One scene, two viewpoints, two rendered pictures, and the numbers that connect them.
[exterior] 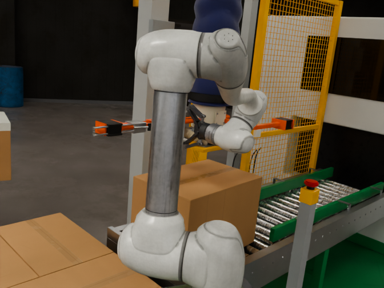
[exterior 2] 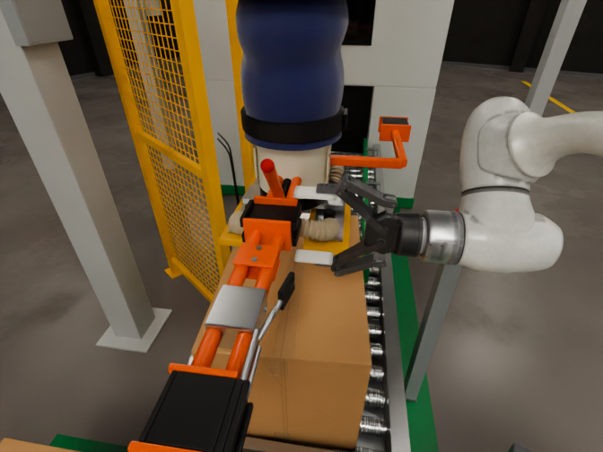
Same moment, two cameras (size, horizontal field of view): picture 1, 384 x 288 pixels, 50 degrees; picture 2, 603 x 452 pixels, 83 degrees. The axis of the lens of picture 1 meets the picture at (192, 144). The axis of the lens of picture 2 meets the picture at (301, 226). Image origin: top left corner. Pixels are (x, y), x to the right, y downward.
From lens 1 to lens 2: 1.51 m
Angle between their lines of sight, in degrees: 39
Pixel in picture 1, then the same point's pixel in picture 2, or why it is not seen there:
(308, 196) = not seen: hidden behind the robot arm
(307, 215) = not seen: hidden behind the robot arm
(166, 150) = not seen: outside the picture
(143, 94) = (41, 117)
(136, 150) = (75, 219)
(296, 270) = (440, 319)
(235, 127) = (526, 219)
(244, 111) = (537, 171)
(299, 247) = (446, 296)
